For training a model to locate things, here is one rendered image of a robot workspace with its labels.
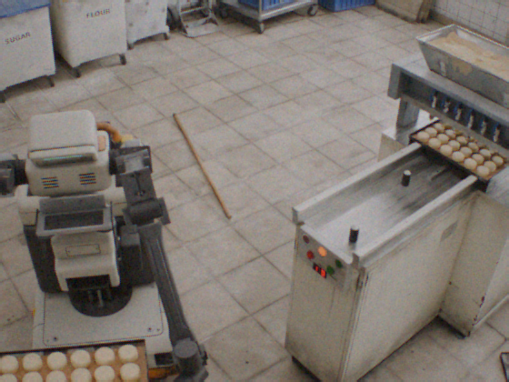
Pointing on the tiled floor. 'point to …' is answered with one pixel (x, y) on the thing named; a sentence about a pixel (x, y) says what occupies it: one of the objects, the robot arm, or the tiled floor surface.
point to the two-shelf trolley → (264, 10)
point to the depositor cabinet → (458, 314)
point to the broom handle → (203, 167)
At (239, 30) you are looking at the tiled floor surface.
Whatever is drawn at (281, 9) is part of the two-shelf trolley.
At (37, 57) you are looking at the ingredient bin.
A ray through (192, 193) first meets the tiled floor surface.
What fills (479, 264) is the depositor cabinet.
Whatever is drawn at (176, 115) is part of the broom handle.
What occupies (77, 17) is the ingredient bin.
